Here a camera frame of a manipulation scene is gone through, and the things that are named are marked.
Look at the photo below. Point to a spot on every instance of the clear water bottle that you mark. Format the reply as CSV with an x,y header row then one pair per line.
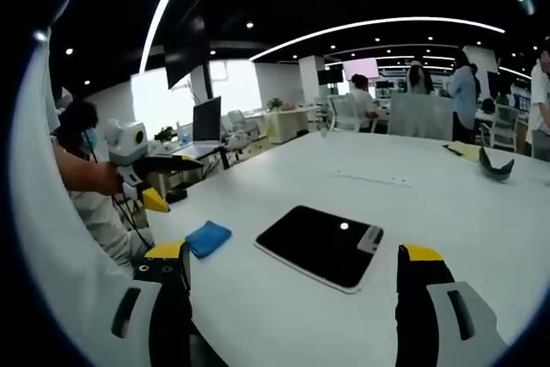
x,y
184,137

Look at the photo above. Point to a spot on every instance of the black curved object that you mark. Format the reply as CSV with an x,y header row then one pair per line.
x,y
496,167

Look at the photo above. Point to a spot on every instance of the curved ceiling light strip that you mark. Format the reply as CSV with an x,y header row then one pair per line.
x,y
378,22
165,1

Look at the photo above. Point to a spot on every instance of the blue cleaning cloth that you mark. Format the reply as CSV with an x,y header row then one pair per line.
x,y
208,238

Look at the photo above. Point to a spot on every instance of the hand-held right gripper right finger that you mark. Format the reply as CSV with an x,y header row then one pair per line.
x,y
419,298

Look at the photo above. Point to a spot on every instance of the black tablet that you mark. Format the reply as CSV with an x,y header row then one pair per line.
x,y
318,244

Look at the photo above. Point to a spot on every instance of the wooden cabinet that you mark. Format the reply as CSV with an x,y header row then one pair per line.
x,y
288,126

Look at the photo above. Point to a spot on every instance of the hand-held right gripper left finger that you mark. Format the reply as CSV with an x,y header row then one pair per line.
x,y
169,319

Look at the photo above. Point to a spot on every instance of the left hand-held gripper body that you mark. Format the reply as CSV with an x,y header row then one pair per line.
x,y
126,139

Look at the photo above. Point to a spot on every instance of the green potted plant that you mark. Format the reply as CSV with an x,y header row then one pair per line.
x,y
275,105
165,133

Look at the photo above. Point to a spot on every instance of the white office chair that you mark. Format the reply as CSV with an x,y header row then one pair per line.
x,y
240,122
505,126
344,113

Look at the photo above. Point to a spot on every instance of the grey computer monitor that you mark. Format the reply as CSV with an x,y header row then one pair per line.
x,y
207,120

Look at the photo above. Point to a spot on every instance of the person's own head with mask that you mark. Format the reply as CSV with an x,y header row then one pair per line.
x,y
77,120

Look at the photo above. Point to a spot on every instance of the black hanging screen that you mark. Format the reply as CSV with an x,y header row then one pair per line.
x,y
187,53

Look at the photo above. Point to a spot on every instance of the yellow cloth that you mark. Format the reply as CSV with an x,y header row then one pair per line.
x,y
464,152

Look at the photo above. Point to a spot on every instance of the grey partition panel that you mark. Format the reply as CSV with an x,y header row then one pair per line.
x,y
419,118

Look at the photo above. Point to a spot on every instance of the pink display screen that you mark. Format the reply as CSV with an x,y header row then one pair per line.
x,y
361,69

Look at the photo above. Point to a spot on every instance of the person's white shirt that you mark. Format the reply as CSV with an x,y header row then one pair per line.
x,y
56,234

